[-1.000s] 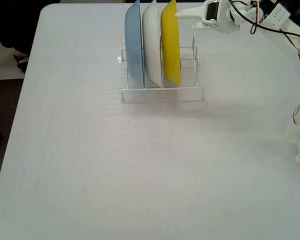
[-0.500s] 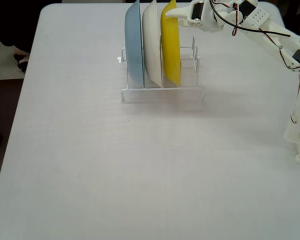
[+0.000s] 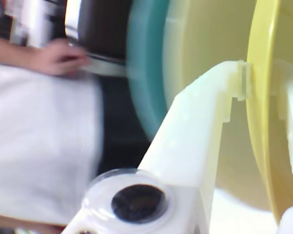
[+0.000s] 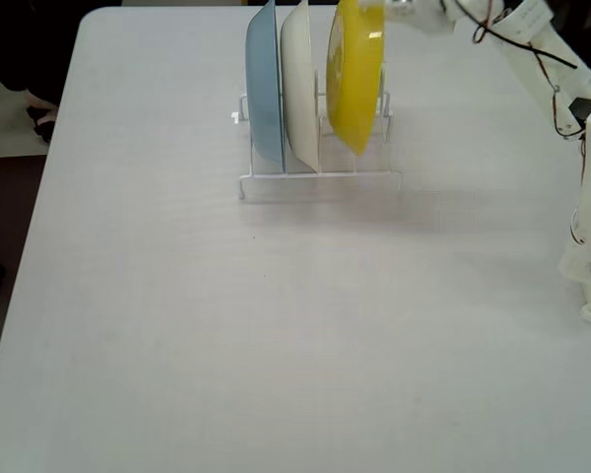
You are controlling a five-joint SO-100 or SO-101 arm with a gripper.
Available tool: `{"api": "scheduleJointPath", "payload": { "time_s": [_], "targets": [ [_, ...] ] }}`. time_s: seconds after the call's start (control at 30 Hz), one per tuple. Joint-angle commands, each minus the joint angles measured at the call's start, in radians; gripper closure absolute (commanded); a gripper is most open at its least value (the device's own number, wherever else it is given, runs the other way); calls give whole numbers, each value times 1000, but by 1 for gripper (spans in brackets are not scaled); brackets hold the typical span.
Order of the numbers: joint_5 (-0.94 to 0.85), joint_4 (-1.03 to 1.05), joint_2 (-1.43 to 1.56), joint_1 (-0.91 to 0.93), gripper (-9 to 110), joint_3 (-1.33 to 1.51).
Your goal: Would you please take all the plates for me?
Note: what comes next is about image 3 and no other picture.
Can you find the yellow deep plate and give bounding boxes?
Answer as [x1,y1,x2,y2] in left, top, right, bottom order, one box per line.
[245,0,293,227]

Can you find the light blue deep plate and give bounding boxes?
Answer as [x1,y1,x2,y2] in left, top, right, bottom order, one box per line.
[126,0,171,142]

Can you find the white deep plate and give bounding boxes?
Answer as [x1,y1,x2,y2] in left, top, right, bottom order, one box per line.
[161,0,274,213]

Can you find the person's left forearm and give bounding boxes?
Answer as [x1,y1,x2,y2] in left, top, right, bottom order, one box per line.
[0,34,44,74]

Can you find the person's left hand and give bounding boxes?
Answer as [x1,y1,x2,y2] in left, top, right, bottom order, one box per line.
[26,40,91,77]

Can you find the plastic googly eye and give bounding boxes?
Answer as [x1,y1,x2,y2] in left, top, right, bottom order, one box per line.
[83,168,173,232]

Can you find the black chrome tube chair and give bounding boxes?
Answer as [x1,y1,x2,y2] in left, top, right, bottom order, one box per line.
[63,0,132,76]

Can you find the person white shirt dark trousers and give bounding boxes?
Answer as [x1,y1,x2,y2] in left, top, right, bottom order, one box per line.
[0,60,162,227]

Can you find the white shelf frame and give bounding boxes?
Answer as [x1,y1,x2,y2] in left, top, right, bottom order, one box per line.
[4,0,69,47]

